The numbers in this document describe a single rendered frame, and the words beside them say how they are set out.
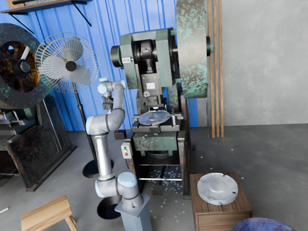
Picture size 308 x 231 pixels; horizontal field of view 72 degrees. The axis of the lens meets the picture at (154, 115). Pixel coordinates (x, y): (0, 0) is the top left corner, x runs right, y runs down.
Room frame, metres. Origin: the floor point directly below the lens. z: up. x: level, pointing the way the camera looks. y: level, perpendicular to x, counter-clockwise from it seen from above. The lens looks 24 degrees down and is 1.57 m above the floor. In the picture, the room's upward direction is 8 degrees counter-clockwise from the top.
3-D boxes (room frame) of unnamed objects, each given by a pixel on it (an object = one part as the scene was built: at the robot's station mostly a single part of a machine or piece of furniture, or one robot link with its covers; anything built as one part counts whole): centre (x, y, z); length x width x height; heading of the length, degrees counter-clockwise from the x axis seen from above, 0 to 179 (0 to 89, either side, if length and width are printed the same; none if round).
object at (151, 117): (1.76, 0.00, 0.78); 0.29 x 0.29 x 0.01
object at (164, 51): (2.02, -0.06, 0.83); 0.79 x 0.43 x 1.34; 166
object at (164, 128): (1.88, -0.03, 0.68); 0.45 x 0.30 x 0.06; 76
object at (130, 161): (2.08, 0.20, 0.45); 0.92 x 0.12 x 0.90; 166
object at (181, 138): (1.95, -0.32, 0.45); 0.92 x 0.12 x 0.90; 166
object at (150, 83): (1.84, -0.02, 1.04); 0.17 x 0.15 x 0.30; 166
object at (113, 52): (1.96, 0.21, 1.31); 0.22 x 0.12 x 0.22; 166
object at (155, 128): (1.71, 0.01, 0.72); 0.25 x 0.14 x 0.14; 166
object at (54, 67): (2.56, 0.73, 0.80); 1.24 x 0.65 x 1.59; 166
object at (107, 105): (1.74, 0.37, 0.99); 0.09 x 0.08 x 0.12; 75
